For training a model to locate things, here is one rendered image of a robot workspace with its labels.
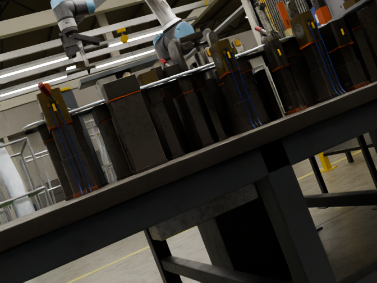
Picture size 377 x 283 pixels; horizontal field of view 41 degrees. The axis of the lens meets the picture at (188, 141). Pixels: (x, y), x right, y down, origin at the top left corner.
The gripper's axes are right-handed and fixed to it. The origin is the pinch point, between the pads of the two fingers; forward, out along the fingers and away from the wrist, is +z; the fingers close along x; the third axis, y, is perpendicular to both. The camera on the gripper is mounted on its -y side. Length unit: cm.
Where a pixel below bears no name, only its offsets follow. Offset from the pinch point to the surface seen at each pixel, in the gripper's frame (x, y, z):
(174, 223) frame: 81, -5, 67
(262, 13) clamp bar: 5, -83, 2
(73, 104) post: 3.7, 11.8, 12.2
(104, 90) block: 53, -1, 19
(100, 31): -704, -60, -211
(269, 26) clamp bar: 6, -83, 9
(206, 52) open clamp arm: 12, -50, 12
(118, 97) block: 53, -4, 23
